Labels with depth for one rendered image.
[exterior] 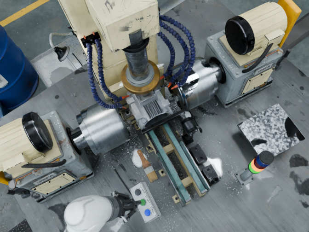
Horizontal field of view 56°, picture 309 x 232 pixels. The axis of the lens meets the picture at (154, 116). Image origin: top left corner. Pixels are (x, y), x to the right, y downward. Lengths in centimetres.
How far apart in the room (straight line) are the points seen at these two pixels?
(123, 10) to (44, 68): 174
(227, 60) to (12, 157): 109
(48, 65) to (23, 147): 145
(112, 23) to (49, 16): 261
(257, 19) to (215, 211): 98
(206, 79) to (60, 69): 145
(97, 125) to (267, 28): 91
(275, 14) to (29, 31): 265
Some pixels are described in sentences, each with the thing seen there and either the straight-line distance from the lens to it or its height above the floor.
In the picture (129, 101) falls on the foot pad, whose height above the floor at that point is 107.
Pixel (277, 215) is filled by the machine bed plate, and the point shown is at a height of 80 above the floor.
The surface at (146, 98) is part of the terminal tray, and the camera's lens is 147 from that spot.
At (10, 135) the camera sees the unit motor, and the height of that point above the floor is 135.
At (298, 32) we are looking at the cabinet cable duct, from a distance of 330.
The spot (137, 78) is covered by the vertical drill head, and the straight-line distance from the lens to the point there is 128.
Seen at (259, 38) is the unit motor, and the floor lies 130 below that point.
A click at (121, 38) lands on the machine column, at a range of 104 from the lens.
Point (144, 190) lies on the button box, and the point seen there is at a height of 108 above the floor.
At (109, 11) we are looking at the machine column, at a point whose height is 171.
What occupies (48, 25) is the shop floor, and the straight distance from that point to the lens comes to 348.
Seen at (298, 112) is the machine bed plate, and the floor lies 80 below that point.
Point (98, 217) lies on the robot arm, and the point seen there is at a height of 148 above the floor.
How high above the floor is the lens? 242
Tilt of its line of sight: 67 degrees down
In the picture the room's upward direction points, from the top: 9 degrees counter-clockwise
